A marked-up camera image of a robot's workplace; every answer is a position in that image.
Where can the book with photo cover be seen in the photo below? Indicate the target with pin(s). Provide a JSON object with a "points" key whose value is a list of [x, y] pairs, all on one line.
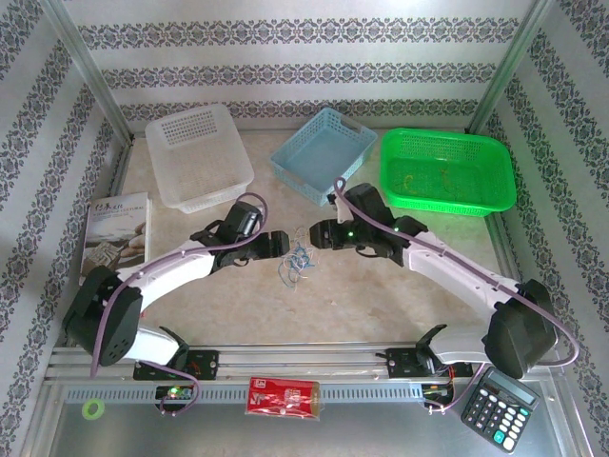
{"points": [[116, 228]]}

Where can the white plastic basket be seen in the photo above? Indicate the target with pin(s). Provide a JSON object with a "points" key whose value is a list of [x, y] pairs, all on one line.
{"points": [[200, 157]]}

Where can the circuit board with LEDs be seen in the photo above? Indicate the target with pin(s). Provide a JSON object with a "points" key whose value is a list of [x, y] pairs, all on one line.
{"points": [[173, 392]]}

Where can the green tape roll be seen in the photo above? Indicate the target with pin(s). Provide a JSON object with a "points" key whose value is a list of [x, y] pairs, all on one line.
{"points": [[93, 402]]}

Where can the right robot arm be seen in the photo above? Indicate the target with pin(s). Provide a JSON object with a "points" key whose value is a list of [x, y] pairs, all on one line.
{"points": [[457, 271]]}

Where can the green plastic basket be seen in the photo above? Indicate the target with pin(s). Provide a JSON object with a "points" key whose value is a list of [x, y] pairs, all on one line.
{"points": [[476, 190]]}

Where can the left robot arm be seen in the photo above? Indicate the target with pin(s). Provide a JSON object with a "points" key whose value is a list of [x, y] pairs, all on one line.
{"points": [[181, 276]]}

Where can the black wiring board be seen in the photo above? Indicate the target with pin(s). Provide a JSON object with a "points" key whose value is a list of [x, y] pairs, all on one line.
{"points": [[438, 394]]}

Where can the red foil packet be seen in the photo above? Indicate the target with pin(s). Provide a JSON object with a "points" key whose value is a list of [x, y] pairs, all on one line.
{"points": [[280, 397]]}

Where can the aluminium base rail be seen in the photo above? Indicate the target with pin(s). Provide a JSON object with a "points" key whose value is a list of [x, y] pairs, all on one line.
{"points": [[295, 362]]}

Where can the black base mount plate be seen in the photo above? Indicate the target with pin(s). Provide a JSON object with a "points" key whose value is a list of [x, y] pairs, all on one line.
{"points": [[399, 364], [204, 364]]}

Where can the aluminium frame post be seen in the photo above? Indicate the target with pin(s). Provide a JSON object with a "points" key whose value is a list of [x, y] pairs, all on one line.
{"points": [[89, 66], [512, 66]]}

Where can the black calculator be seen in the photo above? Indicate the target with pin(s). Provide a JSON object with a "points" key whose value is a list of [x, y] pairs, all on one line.
{"points": [[499, 419]]}

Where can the blue plastic basket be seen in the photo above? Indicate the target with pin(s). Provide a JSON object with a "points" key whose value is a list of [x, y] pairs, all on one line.
{"points": [[323, 157]]}

